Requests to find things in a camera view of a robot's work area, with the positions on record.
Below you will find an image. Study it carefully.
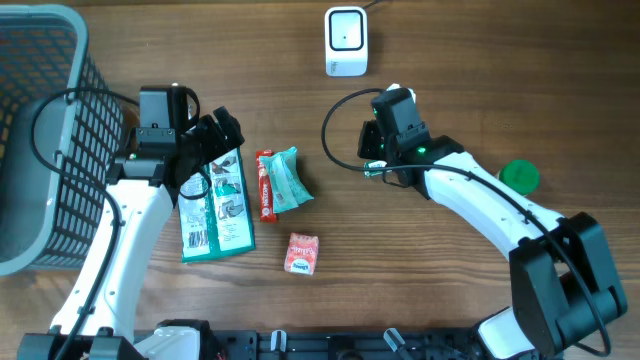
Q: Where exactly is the green white gum pack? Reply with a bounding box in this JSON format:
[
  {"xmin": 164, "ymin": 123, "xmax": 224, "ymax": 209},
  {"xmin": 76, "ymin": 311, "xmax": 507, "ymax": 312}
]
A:
[{"xmin": 364, "ymin": 160, "xmax": 387, "ymax": 178}]

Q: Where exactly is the red chocolate bar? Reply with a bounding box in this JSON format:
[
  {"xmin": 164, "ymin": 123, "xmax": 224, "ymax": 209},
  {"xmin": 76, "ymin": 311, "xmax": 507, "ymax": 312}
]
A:
[{"xmin": 256, "ymin": 149, "xmax": 277, "ymax": 223}]

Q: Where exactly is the large green white packet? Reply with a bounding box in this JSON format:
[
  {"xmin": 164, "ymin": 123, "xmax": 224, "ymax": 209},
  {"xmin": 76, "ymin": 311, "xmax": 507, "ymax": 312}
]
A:
[{"xmin": 178, "ymin": 149, "xmax": 256, "ymax": 263}]

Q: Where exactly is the light teal sachet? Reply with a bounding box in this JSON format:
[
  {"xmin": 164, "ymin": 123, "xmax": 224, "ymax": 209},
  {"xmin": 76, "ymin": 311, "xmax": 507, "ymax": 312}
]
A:
[{"xmin": 259, "ymin": 147, "xmax": 314, "ymax": 214}]

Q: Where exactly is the pink tissue pack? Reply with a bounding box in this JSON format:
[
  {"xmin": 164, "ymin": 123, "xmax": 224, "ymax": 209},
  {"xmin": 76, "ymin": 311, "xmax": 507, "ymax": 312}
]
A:
[{"xmin": 284, "ymin": 233, "xmax": 319, "ymax": 276}]

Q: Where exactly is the green lid jar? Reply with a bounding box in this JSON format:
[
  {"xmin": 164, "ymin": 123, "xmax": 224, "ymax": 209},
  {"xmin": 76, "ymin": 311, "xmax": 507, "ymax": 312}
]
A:
[{"xmin": 497, "ymin": 159, "xmax": 541, "ymax": 196}]

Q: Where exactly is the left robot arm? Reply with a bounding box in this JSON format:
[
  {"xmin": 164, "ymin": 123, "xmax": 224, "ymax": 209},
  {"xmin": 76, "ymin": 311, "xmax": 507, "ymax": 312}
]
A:
[{"xmin": 17, "ymin": 86, "xmax": 244, "ymax": 359}]

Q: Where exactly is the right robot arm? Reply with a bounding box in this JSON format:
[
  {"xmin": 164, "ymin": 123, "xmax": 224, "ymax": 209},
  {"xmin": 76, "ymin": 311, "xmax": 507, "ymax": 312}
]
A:
[{"xmin": 359, "ymin": 86, "xmax": 628, "ymax": 359}]

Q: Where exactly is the white barcode scanner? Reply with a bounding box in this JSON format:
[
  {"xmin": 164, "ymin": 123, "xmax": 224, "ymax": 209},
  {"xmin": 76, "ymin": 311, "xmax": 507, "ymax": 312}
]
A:
[{"xmin": 324, "ymin": 6, "xmax": 369, "ymax": 77}]

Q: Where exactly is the grey plastic mesh basket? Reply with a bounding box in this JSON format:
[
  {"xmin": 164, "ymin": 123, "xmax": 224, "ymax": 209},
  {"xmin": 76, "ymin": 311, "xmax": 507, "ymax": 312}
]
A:
[{"xmin": 1, "ymin": 5, "xmax": 124, "ymax": 275}]

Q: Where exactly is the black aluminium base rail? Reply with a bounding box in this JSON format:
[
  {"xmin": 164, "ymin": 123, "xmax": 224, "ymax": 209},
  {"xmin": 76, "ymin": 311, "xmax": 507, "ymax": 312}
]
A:
[{"xmin": 202, "ymin": 328, "xmax": 482, "ymax": 360}]

